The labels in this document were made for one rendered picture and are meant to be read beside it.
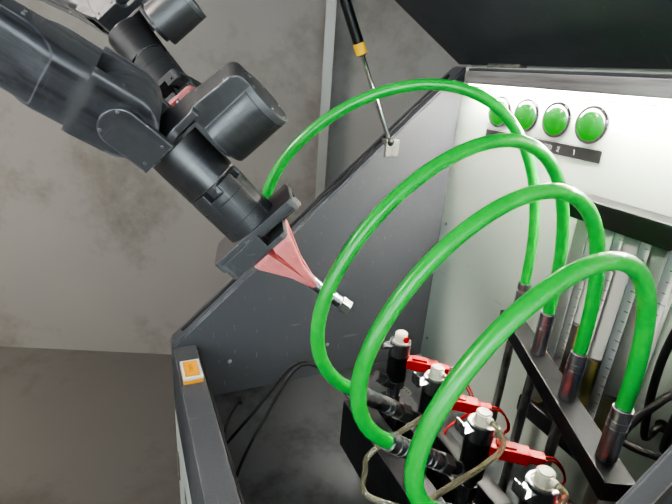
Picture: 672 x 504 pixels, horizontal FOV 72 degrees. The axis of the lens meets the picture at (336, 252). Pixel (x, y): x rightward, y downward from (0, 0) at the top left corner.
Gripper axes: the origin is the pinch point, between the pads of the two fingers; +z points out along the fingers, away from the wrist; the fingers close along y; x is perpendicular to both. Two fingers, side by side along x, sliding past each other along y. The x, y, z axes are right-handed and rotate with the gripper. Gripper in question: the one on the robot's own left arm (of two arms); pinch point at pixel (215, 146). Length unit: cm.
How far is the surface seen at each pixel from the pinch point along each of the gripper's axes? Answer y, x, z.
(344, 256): -19.6, -8.5, 22.2
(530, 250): 6.0, -25.0, 37.7
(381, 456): -6.7, 5.7, 45.1
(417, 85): -2.1, -25.3, 11.4
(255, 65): 132, 1, -60
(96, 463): 86, 134, 30
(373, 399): -13.5, -0.3, 36.4
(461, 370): -31.2, -12.3, 32.5
